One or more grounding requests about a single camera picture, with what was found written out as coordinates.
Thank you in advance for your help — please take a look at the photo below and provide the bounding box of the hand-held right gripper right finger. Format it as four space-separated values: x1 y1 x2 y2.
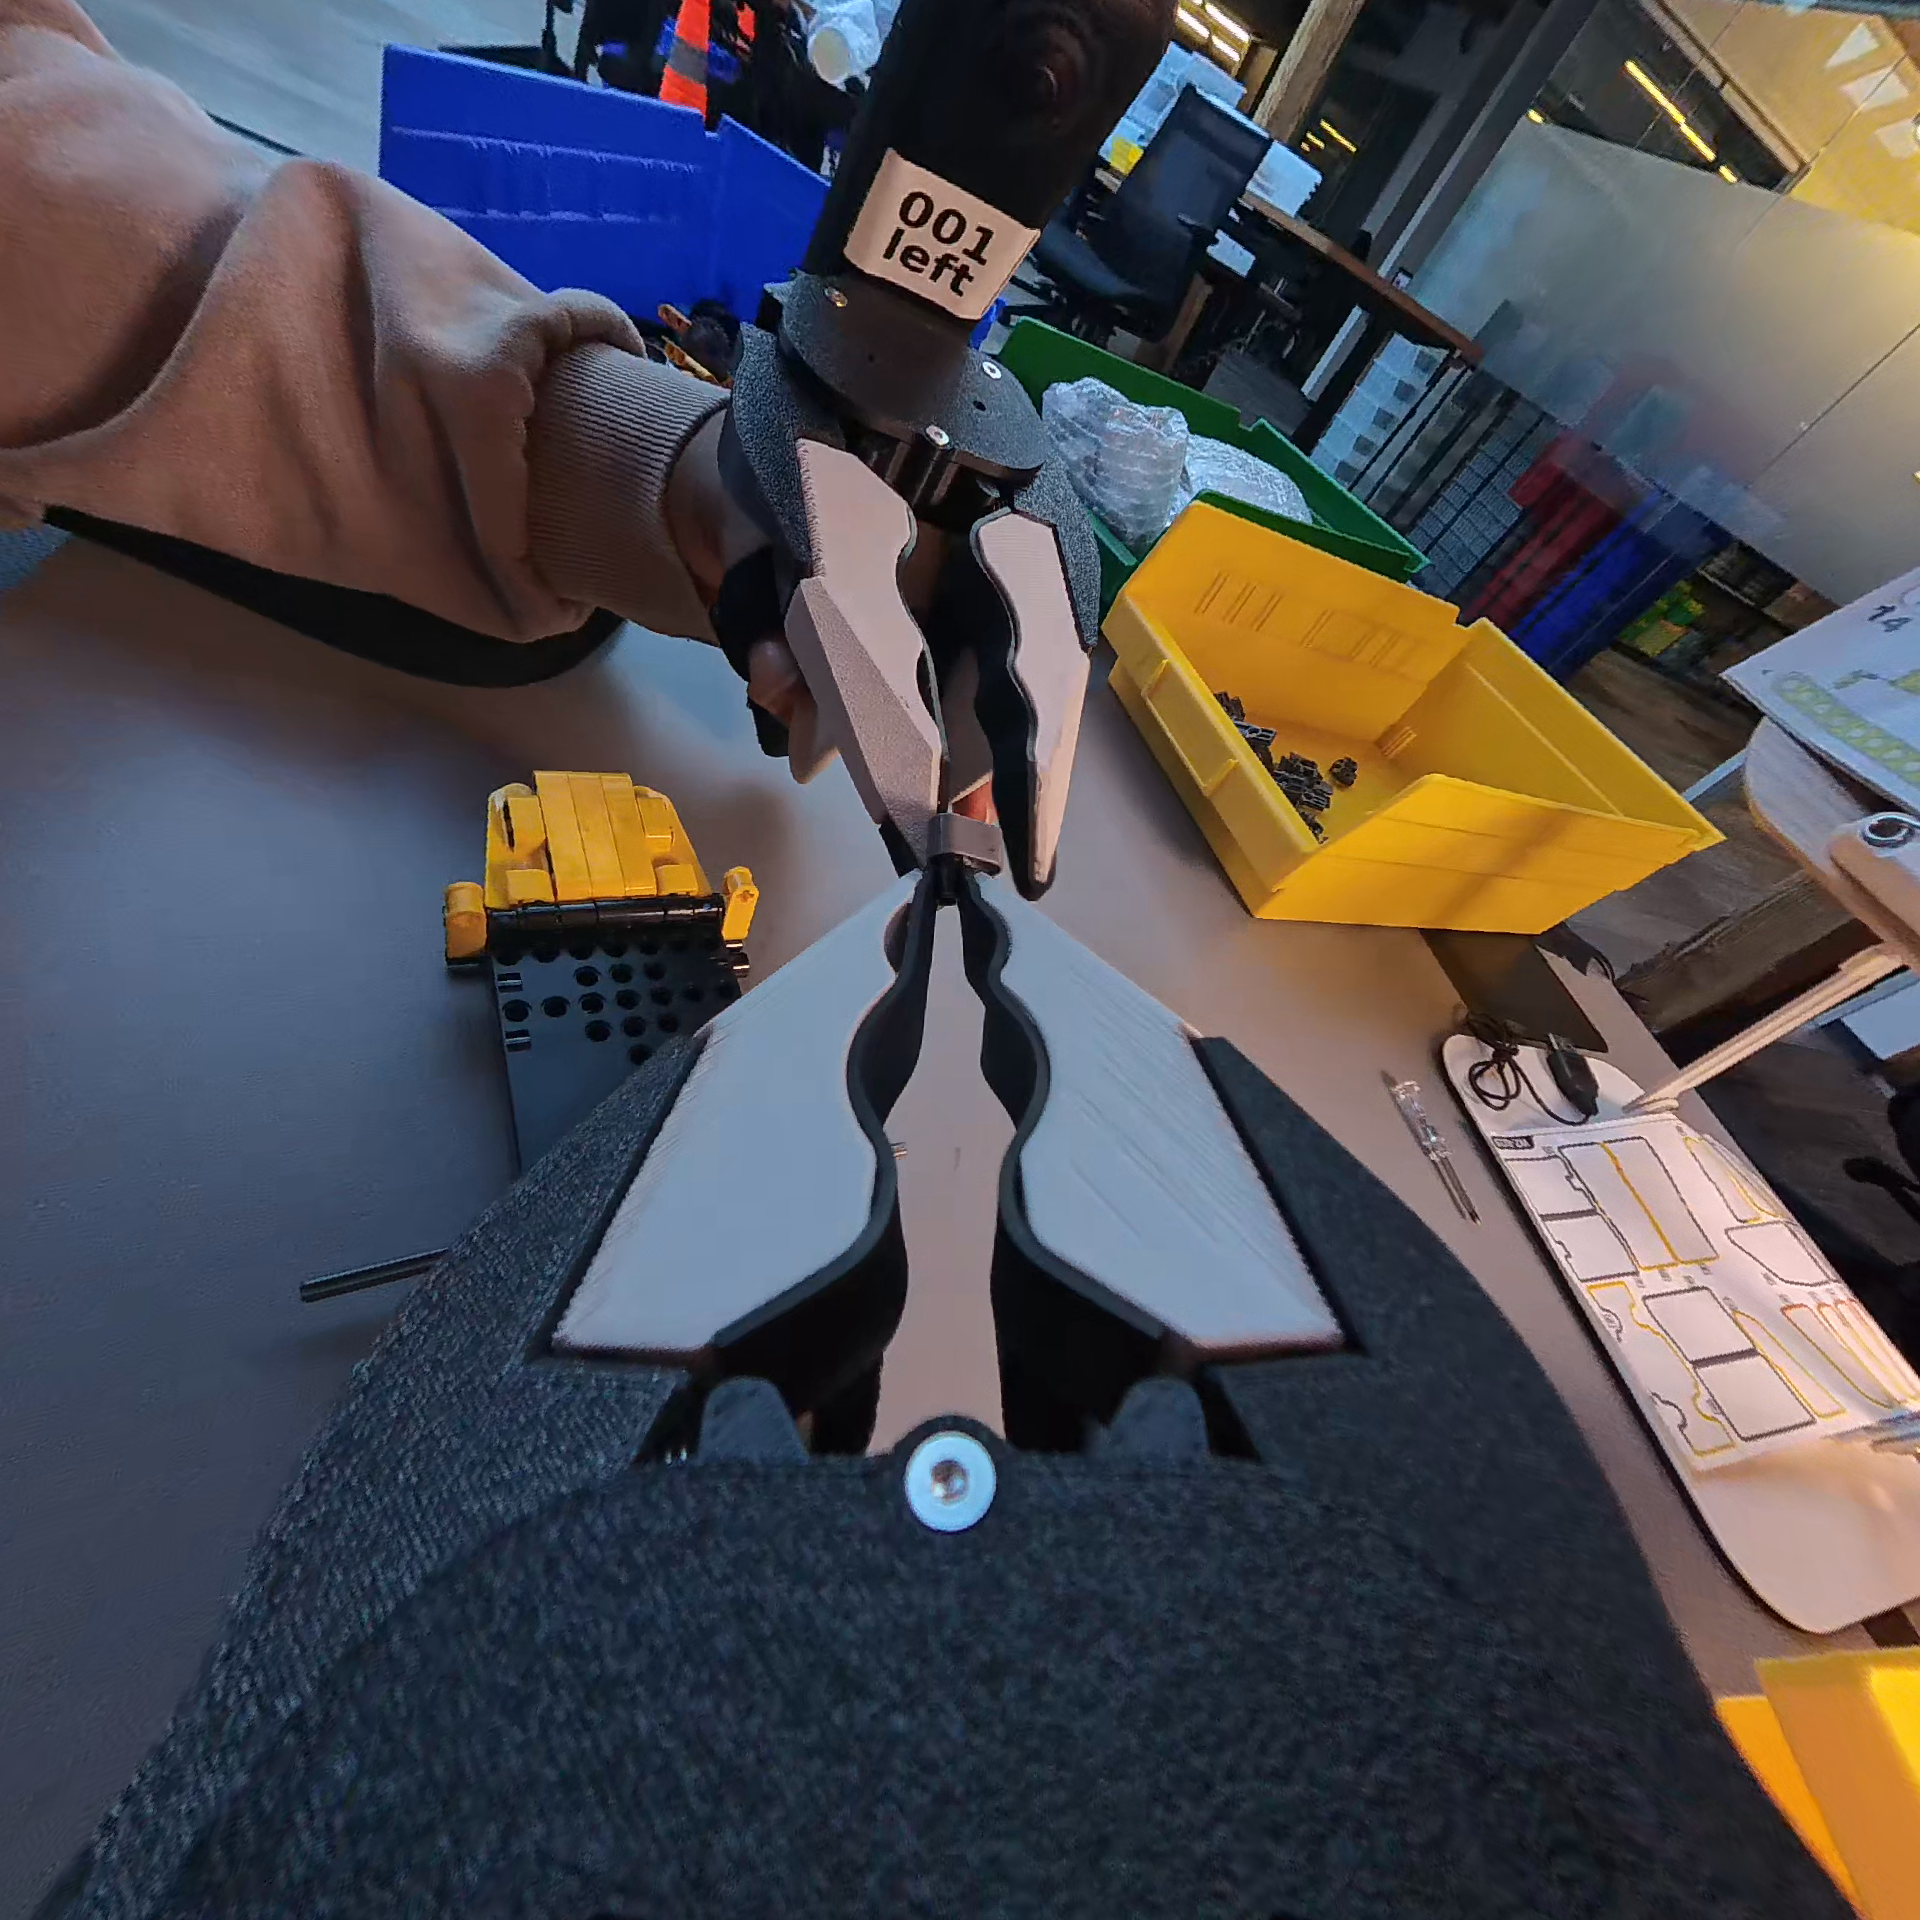
960 879 1343 1453

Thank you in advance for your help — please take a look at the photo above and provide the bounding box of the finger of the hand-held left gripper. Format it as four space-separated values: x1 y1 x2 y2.
782 439 951 874
970 514 1094 902

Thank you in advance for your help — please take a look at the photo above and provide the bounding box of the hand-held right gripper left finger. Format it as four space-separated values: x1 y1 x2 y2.
553 871 937 1453

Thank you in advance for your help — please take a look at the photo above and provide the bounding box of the yellow black robot model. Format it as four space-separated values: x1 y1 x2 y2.
296 768 761 1308

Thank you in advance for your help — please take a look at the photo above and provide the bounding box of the instruction booklet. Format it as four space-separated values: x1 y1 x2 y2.
1720 564 1920 821

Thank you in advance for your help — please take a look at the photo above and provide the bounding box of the yellow storage bin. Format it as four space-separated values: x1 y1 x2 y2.
1714 1645 1920 1920
1099 499 1730 938

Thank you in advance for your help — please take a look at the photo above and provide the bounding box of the person's left forearm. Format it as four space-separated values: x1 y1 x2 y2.
0 0 739 650

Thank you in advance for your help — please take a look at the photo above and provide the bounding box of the grey desk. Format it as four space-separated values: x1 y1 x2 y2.
0 344 1877 1920

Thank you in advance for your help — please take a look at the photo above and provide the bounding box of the white paper cup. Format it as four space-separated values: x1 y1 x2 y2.
805 0 891 86

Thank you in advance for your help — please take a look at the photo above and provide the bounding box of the crumpled clear plastic bag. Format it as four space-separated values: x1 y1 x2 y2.
1038 374 1197 552

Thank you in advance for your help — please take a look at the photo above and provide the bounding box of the black office chair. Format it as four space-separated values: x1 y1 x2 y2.
1033 79 1278 351

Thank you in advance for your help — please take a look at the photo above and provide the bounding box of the green storage bin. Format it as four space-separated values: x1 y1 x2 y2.
994 313 1431 620

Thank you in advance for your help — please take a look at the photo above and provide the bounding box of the pile of dark pieces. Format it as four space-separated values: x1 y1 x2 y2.
1208 688 1361 844

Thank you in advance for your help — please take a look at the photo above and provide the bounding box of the bubble wrap bag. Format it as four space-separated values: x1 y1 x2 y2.
1183 433 1318 530

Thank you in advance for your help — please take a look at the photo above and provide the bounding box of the orange traffic cone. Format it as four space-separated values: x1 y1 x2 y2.
657 0 761 125

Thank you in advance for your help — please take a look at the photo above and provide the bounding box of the pile of yellow black pieces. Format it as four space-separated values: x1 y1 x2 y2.
649 296 746 381

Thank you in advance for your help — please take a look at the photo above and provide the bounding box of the blue storage bin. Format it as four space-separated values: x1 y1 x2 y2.
377 40 836 326

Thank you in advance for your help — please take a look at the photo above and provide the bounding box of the dark flat plate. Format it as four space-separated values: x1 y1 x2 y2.
1421 924 1616 1056

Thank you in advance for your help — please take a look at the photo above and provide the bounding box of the wooden table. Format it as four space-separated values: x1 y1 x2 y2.
1235 191 1490 456

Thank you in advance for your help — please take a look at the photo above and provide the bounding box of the white book stand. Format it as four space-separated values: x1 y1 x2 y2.
1436 716 1920 1640

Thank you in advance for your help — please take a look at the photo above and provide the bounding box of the clear handle screwdriver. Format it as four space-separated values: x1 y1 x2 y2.
1380 1068 1487 1228

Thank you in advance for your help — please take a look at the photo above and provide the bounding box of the wooden post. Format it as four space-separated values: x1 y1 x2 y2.
1250 0 1369 147

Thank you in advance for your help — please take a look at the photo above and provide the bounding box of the black usb cable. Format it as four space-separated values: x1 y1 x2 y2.
1461 1014 1606 1134

